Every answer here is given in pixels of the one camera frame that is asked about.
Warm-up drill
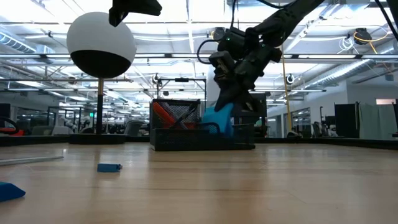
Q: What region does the yellow cable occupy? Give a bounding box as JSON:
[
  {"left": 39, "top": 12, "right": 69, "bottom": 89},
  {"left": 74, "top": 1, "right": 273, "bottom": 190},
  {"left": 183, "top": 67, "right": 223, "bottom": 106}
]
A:
[{"left": 280, "top": 45, "right": 294, "bottom": 135}]

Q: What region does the blue eraser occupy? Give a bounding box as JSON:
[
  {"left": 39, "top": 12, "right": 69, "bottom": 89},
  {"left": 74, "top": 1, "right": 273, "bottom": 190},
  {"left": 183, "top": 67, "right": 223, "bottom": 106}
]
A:
[{"left": 0, "top": 182, "right": 27, "bottom": 203}]

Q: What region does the small blue cap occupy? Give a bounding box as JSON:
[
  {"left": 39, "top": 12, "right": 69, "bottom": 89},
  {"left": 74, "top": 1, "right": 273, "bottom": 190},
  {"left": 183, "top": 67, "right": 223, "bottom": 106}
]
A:
[{"left": 96, "top": 163, "right": 123, "bottom": 174}]

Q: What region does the orange highlighter marker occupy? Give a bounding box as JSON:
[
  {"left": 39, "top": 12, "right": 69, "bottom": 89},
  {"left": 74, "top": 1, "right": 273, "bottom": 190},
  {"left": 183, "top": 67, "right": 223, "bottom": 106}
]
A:
[{"left": 152, "top": 101, "right": 177, "bottom": 129}]

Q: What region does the black ceiling cable reel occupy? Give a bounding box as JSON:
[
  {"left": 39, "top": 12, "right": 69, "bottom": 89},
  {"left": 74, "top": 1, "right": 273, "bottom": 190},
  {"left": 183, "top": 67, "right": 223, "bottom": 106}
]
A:
[{"left": 353, "top": 27, "right": 373, "bottom": 45}]

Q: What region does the black pen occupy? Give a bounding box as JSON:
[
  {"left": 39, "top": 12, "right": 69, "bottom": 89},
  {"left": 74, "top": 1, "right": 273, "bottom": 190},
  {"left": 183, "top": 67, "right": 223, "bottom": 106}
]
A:
[{"left": 173, "top": 104, "right": 199, "bottom": 129}]

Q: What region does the black mesh desk organizer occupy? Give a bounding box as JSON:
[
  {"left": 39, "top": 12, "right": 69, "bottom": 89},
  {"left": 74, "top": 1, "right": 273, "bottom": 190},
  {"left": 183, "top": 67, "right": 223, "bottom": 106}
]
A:
[{"left": 149, "top": 98, "right": 256, "bottom": 152}]

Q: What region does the grey blue office chair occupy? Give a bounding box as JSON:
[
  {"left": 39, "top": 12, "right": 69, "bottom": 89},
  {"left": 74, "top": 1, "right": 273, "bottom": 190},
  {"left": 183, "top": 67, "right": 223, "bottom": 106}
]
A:
[{"left": 124, "top": 119, "right": 146, "bottom": 137}]

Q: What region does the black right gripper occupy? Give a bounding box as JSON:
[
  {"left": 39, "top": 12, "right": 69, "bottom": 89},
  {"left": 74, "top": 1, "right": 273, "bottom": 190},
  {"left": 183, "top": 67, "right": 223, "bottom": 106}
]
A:
[{"left": 208, "top": 27, "right": 282, "bottom": 113}]

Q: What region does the blue sticky note pad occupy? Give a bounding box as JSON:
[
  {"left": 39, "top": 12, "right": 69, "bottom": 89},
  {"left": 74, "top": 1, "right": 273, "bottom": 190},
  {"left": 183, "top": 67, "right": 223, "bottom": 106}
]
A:
[{"left": 201, "top": 103, "right": 234, "bottom": 138}]

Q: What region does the white globe lamp black base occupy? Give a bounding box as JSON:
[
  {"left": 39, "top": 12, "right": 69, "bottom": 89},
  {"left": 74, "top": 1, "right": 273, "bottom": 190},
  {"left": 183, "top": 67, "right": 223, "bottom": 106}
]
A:
[{"left": 66, "top": 11, "right": 137, "bottom": 145}]

